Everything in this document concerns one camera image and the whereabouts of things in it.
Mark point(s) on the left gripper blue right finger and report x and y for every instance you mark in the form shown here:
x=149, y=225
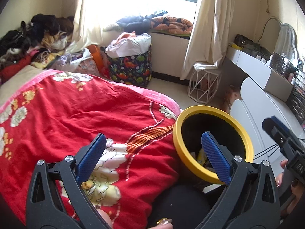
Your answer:
x=219, y=156

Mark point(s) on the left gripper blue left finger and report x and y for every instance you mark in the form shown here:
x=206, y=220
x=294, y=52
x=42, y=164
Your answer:
x=88, y=157

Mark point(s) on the trash wrappers in bin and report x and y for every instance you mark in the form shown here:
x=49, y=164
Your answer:
x=202, y=159

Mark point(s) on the yellow rimmed black trash bin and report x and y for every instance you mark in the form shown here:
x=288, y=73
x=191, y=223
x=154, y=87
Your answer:
x=193, y=122

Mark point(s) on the person's right hand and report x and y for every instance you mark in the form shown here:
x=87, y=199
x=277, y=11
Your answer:
x=290, y=190

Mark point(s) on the person's left hand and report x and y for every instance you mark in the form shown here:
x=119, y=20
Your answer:
x=164, y=224

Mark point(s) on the white curved dresser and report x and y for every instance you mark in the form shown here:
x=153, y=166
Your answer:
x=254, y=106

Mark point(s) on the red floral blanket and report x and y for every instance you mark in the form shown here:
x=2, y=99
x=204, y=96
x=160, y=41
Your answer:
x=57, y=113

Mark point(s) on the orange cardboard box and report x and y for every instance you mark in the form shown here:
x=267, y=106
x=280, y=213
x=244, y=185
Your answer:
x=231, y=94

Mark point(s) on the clear cosmetics organiser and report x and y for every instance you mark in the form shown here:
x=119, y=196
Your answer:
x=286, y=69

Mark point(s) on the white vanity desk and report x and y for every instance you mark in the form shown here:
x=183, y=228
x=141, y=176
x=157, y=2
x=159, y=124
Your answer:
x=265, y=77

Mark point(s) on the floral pink pillow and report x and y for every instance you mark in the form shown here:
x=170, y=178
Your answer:
x=88, y=66

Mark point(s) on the dinosaur print laundry basket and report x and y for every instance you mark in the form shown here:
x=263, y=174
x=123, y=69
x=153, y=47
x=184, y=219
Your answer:
x=132, y=70

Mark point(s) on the dark camouflage bag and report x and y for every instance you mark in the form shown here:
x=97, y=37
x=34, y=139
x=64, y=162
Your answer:
x=251, y=48

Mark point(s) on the orange bag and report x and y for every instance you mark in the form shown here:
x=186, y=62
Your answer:
x=95, y=53

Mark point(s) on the cream curtain right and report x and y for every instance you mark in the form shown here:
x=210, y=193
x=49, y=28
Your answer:
x=209, y=37

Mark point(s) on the cream curtain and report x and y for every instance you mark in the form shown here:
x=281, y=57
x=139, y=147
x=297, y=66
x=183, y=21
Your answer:
x=90, y=20
x=209, y=37

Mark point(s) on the white clothes in basket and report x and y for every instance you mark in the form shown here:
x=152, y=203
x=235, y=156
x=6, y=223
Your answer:
x=129, y=44

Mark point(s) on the pile of dark clothes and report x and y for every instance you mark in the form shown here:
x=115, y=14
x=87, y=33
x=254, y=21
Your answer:
x=41, y=43

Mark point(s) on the orange patterned folded quilt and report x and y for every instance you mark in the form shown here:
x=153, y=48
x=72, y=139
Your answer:
x=172, y=25

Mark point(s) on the cream curtain left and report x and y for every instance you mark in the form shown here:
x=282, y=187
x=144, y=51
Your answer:
x=90, y=20

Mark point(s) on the white wire frame stool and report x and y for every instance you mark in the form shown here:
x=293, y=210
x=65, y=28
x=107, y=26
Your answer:
x=204, y=82

